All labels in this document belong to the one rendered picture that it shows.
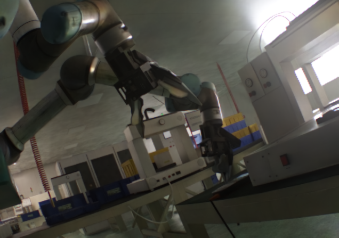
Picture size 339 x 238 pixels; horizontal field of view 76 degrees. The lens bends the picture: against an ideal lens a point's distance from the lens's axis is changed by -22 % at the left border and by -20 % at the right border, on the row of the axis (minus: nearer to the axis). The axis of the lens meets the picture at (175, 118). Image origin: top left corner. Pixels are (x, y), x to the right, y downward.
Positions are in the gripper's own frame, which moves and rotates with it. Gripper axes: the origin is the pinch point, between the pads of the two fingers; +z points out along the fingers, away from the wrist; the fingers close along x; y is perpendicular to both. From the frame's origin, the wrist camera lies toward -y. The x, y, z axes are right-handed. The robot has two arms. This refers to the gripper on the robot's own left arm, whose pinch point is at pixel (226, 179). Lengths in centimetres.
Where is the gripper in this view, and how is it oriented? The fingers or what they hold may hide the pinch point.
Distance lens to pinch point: 94.9
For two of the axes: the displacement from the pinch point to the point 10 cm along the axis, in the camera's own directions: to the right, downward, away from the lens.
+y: -8.4, -0.4, -5.4
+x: 5.2, -3.5, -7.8
